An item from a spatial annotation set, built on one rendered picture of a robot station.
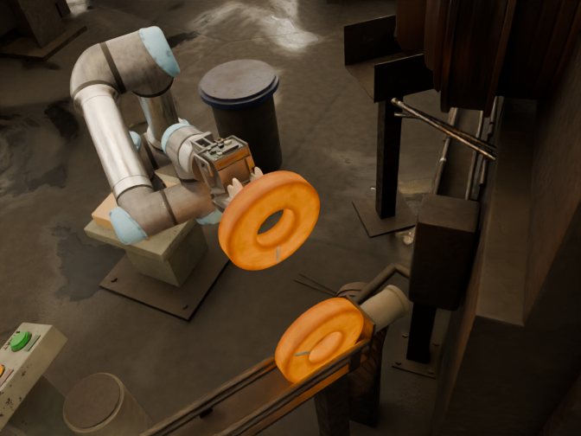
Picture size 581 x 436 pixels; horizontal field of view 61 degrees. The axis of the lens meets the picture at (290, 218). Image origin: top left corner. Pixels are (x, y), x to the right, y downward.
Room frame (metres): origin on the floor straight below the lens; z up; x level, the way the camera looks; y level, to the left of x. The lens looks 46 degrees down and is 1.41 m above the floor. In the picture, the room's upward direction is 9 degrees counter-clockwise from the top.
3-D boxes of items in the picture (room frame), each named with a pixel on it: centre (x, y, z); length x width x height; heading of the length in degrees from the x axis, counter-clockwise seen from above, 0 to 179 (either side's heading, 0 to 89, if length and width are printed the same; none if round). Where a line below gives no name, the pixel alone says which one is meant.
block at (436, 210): (0.56, -0.27, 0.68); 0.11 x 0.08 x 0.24; 63
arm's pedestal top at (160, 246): (1.23, 0.46, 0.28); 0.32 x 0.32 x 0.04; 59
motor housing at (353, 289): (0.54, -0.10, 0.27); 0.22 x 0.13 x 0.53; 153
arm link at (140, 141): (1.22, 0.46, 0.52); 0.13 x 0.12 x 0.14; 109
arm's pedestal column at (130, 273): (1.23, 0.46, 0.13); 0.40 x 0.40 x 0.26; 59
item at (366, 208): (1.34, -0.37, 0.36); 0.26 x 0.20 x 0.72; 8
